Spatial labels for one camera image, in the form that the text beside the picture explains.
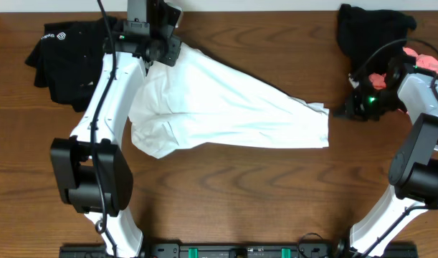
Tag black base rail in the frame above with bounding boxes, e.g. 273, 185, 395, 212
58, 238, 419, 258

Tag white t-shirt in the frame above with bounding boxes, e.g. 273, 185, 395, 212
129, 44, 329, 158

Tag black crumpled garment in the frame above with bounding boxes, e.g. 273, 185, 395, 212
336, 4, 417, 75

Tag pink crumpled garment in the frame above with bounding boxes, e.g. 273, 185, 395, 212
368, 46, 438, 114

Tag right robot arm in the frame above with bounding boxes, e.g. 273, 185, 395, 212
333, 64, 438, 257

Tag black jacket with gold buttons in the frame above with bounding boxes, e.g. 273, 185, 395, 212
25, 19, 108, 113

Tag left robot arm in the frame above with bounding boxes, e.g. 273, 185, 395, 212
50, 21, 181, 257

